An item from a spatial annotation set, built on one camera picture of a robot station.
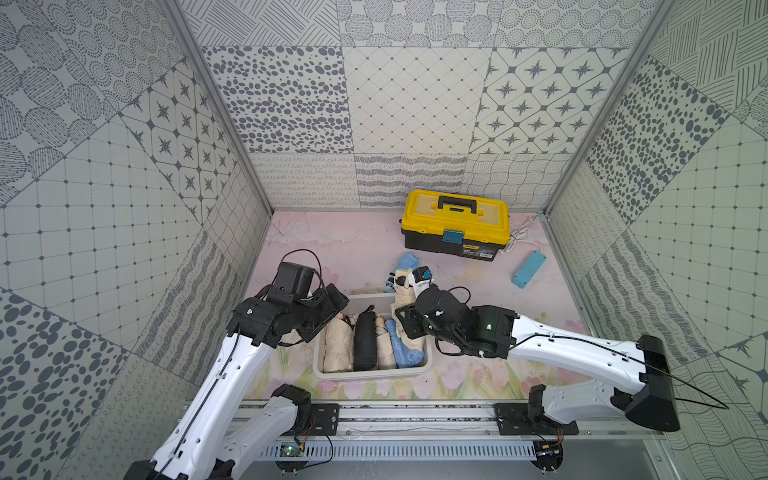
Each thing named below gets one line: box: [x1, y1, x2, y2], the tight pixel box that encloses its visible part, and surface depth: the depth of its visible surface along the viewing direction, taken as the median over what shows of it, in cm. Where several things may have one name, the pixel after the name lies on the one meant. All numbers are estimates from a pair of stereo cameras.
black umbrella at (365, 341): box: [354, 305, 377, 372], surface depth 82 cm
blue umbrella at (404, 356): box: [386, 318, 425, 368], surface depth 77 cm
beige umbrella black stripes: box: [376, 314, 397, 370], surface depth 82 cm
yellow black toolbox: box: [400, 189, 511, 262], surface depth 100 cm
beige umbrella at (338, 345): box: [323, 312, 355, 373], surface depth 78 cm
